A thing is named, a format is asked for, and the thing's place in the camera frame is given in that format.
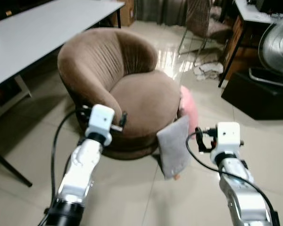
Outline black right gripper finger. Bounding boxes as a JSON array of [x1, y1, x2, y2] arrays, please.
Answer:
[[194, 133, 210, 154]]

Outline grey square pillow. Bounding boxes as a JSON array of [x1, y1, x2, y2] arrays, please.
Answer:
[[157, 115, 192, 180]]

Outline brown round sofa chair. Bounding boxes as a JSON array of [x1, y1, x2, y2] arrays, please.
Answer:
[[57, 27, 183, 161]]

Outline pink fluffy pillow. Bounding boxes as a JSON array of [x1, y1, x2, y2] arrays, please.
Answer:
[[179, 86, 200, 137]]

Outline crumpled white floor cloth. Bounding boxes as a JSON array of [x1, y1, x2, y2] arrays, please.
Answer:
[[193, 60, 225, 82]]

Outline black low box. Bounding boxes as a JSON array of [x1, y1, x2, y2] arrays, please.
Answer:
[[221, 67, 283, 121]]

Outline brown cardboard box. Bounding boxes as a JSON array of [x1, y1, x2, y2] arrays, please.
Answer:
[[114, 0, 135, 27]]

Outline silver standing fan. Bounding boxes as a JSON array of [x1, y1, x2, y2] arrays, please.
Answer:
[[249, 17, 283, 89]]

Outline black metal table leg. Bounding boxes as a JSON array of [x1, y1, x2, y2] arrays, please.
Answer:
[[0, 145, 33, 188]]

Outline grey curtain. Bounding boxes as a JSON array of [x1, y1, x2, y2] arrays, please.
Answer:
[[134, 0, 190, 27]]

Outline plaid fabric metal chair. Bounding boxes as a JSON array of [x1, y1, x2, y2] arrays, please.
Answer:
[[177, 0, 233, 56]]

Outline grey top table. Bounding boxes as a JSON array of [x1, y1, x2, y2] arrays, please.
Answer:
[[0, 0, 126, 124]]

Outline white desk black legs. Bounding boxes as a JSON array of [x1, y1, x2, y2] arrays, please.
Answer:
[[218, 0, 283, 89]]

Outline black desktop device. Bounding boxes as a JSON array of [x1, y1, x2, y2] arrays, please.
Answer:
[[247, 0, 283, 15]]

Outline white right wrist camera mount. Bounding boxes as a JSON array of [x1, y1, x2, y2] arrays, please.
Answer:
[[216, 122, 241, 156]]

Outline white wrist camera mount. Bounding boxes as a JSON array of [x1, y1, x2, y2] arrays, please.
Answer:
[[216, 122, 241, 156], [87, 105, 116, 137]]

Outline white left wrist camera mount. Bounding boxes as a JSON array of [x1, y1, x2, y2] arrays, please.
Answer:
[[87, 105, 116, 137]]

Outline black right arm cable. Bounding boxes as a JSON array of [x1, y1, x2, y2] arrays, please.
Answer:
[[185, 131, 277, 223]]

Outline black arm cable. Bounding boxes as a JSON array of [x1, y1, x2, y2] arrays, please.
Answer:
[[42, 108, 91, 222], [185, 131, 277, 223]]

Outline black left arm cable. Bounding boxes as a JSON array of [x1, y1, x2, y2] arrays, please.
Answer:
[[42, 108, 91, 222]]

